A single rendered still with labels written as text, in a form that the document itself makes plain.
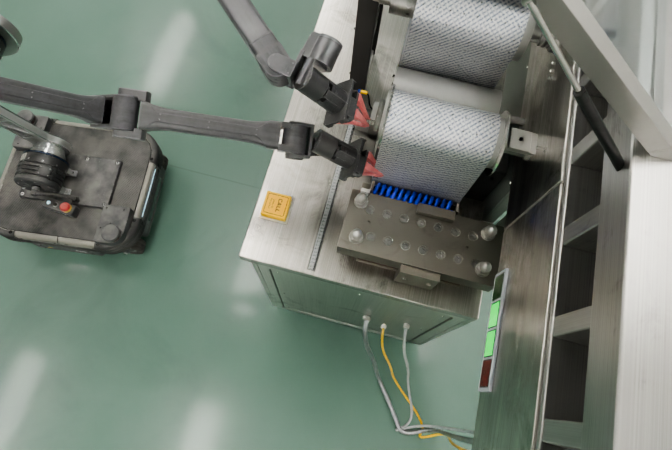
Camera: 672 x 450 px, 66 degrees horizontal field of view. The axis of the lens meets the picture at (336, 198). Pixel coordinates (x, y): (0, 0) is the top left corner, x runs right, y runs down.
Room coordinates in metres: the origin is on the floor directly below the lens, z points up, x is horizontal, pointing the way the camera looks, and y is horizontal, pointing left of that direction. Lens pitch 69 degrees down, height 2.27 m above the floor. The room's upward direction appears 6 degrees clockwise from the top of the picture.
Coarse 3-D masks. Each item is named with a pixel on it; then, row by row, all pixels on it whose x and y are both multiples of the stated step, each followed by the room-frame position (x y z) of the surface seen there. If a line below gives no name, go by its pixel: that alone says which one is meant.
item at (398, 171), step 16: (384, 160) 0.53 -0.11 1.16; (400, 160) 0.52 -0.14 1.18; (416, 160) 0.52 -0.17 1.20; (384, 176) 0.53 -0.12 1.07; (400, 176) 0.52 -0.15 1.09; (416, 176) 0.51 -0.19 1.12; (432, 176) 0.51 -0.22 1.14; (448, 176) 0.50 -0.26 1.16; (464, 176) 0.50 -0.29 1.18; (432, 192) 0.51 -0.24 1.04; (448, 192) 0.50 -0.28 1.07; (464, 192) 0.49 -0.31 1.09
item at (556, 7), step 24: (528, 0) 0.37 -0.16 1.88; (552, 0) 0.38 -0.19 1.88; (576, 0) 0.39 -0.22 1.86; (552, 24) 0.37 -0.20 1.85; (576, 24) 0.37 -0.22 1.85; (552, 48) 0.36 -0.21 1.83; (576, 48) 0.37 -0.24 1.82; (600, 48) 0.37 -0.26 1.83; (600, 72) 0.36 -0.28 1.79; (624, 72) 0.37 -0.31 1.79; (576, 96) 0.35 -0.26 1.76; (624, 96) 0.35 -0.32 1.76; (648, 96) 0.37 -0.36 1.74; (600, 120) 0.34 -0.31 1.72; (624, 120) 0.35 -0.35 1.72; (648, 120) 0.35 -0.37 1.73; (648, 144) 0.34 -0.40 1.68
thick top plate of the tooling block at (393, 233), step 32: (352, 192) 0.49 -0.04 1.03; (352, 224) 0.40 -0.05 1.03; (384, 224) 0.41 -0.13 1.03; (416, 224) 0.42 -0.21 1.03; (448, 224) 0.43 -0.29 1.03; (480, 224) 0.44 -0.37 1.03; (352, 256) 0.34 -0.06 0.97; (384, 256) 0.33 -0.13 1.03; (416, 256) 0.34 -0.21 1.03; (448, 256) 0.35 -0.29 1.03; (480, 256) 0.35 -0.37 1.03; (480, 288) 0.28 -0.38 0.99
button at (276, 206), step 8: (272, 192) 0.51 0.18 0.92; (264, 200) 0.48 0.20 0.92; (272, 200) 0.48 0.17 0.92; (280, 200) 0.48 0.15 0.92; (288, 200) 0.49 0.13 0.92; (264, 208) 0.46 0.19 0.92; (272, 208) 0.46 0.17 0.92; (280, 208) 0.46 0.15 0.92; (288, 208) 0.47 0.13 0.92; (264, 216) 0.44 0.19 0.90; (272, 216) 0.44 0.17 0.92; (280, 216) 0.44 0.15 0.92
